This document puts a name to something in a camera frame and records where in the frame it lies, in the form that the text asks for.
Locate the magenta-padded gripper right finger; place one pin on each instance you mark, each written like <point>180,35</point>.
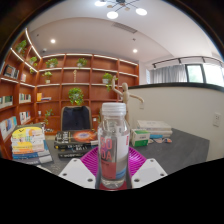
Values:
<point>150,172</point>

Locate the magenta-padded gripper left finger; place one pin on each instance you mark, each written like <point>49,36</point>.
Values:
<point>75,173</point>

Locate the clear plastic water bottle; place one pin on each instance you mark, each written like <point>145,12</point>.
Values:
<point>113,150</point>

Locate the stack of dark books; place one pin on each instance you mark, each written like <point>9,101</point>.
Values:
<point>75,138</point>

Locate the small green white box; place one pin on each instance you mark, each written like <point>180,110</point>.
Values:
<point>140,138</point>

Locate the stack of white boxes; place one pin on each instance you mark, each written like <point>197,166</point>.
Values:
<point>155,126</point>

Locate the dark blue office chair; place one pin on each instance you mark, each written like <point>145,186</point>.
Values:
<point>76,118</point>

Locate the stack of colourful books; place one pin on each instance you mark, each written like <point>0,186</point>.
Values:
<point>28,143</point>

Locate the wooden artist mannequin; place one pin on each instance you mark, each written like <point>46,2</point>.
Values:
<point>125,95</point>

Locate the orange wooden shelf unit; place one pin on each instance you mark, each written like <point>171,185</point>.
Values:
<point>83,78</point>

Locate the grey window curtain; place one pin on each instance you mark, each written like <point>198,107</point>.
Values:
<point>168,74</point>

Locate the branched ceiling light fixture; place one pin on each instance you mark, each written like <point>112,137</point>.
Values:
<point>116,6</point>

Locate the white wall outlet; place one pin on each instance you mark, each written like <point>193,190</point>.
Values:
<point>217,119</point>

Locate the black track light rail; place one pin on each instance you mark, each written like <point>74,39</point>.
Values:
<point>180,60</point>

